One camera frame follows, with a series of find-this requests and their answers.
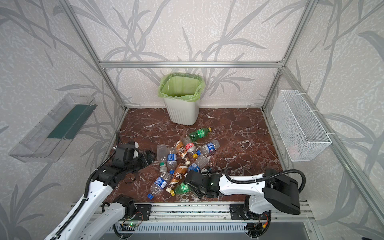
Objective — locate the clear acrylic wall shelf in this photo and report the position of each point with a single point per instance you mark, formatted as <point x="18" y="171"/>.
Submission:
<point x="49" y="139"/>

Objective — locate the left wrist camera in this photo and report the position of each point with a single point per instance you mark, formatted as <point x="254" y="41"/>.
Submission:
<point x="125" y="154"/>

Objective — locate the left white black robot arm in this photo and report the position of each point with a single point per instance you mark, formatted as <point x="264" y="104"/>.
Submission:
<point x="75" y="226"/>

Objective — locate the green plastic bin liner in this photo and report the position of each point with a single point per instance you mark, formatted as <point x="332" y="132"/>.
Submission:
<point x="182" y="86"/>

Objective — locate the brown coffee bottle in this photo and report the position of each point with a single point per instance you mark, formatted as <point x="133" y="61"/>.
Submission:
<point x="177" y="178"/>
<point x="182" y="152"/>

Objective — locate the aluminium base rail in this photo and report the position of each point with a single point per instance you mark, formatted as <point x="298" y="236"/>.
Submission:
<point x="212" y="212"/>

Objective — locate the green soda bottle yellow cap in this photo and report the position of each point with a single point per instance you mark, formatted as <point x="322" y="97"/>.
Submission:
<point x="199" y="134"/>

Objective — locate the water bottle blue label front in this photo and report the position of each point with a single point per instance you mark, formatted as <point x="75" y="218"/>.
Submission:
<point x="159" y="185"/>

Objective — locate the clear bottle green cap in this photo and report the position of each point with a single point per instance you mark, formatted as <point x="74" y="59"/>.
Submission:
<point x="162" y="157"/>

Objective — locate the white ribbed trash bin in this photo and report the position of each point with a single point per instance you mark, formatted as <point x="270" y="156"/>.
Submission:
<point x="182" y="112"/>

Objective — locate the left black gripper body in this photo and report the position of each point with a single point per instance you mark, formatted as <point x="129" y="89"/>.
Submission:
<point x="143" y="157"/>

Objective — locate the clear bottle red label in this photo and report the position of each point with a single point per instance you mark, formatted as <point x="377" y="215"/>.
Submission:
<point x="189" y="145"/>

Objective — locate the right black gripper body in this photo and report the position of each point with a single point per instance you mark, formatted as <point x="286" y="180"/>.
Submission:
<point x="195" y="182"/>

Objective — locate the white wire mesh basket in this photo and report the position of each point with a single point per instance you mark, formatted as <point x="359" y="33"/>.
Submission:
<point x="303" y="135"/>

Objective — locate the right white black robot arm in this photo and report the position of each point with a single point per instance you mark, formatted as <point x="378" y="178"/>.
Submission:
<point x="265" y="192"/>

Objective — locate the brown coffee bottle lower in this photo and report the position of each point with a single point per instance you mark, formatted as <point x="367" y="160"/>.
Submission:
<point x="177" y="178"/>

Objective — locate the water bottle blue label upright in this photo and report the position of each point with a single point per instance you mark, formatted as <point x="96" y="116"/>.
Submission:
<point x="172" y="160"/>

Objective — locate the brown coffee bottle upper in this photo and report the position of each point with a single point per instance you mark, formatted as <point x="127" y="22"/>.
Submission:
<point x="182" y="152"/>

